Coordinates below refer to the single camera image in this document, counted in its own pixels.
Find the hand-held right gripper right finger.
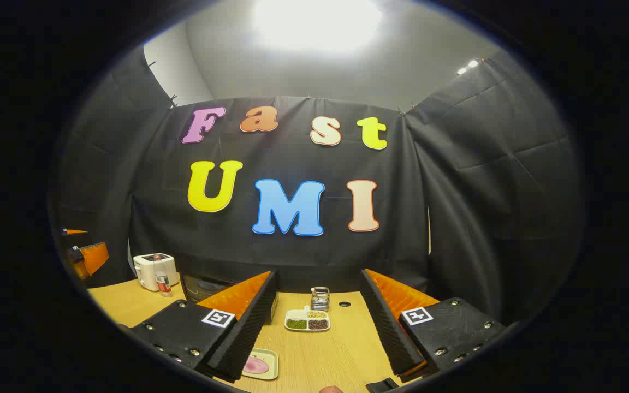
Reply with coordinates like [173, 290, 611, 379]
[359, 268, 509, 383]

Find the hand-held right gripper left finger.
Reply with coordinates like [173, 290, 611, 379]
[129, 269, 280, 383]

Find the white square plate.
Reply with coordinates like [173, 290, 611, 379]
[241, 348, 279, 381]

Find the pink round food slice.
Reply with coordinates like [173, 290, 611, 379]
[242, 356, 270, 375]

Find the black electric oven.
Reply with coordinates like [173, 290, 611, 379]
[180, 271, 280, 324]

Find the white toaster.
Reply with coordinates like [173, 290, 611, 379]
[133, 253, 180, 291]

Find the white divided bean tray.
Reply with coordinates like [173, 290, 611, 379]
[284, 309, 330, 332]

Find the red label plastic bottle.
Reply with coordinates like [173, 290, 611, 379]
[155, 259, 173, 297]

